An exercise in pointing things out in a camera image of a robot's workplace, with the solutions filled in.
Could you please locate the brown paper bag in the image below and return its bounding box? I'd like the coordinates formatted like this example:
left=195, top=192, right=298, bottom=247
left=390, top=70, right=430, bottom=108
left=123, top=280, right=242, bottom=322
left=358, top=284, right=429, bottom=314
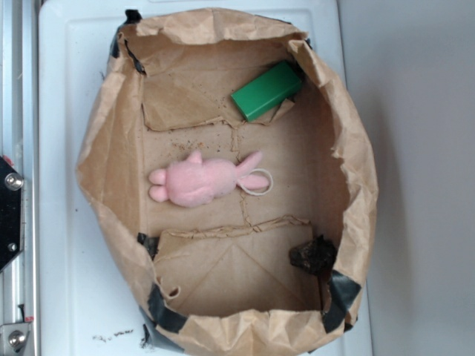
left=76, top=8, right=378, bottom=355

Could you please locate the green rectangular block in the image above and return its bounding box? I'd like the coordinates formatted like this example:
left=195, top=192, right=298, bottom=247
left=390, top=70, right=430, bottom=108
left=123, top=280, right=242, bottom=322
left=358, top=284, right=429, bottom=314
left=231, top=61, right=302, bottom=122

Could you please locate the dark brown rough chunk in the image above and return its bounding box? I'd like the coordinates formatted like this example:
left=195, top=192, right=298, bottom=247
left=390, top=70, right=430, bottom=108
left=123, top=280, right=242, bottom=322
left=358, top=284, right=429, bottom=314
left=289, top=235, right=337, bottom=275

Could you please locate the pink plush bunny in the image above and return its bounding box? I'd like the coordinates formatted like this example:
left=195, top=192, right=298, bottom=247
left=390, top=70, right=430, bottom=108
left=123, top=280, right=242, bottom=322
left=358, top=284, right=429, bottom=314
left=148, top=151, right=273, bottom=208

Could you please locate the white plastic tray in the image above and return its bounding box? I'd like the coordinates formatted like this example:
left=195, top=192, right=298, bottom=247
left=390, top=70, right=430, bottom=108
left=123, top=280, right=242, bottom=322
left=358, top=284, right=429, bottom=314
left=38, top=1, right=344, bottom=355

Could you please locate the aluminium frame rail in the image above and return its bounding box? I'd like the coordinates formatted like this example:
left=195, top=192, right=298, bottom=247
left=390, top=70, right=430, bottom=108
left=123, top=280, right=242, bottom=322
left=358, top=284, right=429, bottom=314
left=1, top=1, right=41, bottom=355

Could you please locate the black mounting plate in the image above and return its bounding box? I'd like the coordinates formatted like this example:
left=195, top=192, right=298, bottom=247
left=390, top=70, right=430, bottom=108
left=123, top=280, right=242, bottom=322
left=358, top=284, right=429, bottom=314
left=0, top=156, right=24, bottom=272

